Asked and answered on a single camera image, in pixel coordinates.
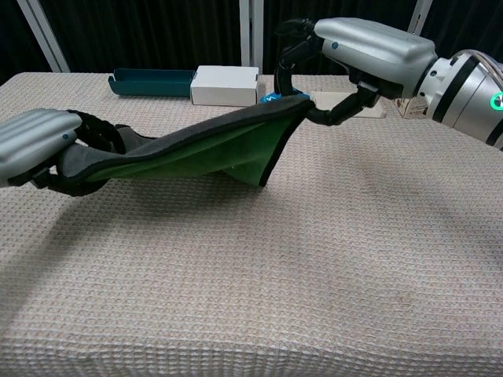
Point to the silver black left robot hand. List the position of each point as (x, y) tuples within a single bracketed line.
[(31, 137)]

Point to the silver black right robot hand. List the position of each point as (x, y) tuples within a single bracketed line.
[(377, 51)]

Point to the green and grey towel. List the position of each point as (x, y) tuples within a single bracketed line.
[(220, 137)]

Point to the cookie box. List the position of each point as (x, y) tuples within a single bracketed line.
[(408, 108)]

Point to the clear plastic holder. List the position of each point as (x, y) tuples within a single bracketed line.
[(330, 100)]

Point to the small blue packet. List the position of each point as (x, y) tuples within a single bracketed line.
[(269, 97)]

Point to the teal plastic tray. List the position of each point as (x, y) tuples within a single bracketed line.
[(153, 84)]

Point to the white cardboard box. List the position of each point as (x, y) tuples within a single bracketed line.
[(224, 84)]

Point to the black curtain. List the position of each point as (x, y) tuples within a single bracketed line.
[(157, 31)]

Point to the beige waffle tablecloth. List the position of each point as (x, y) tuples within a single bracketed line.
[(251, 275)]

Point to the aluminium frame post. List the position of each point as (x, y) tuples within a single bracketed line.
[(420, 15), (251, 35), (43, 35)]

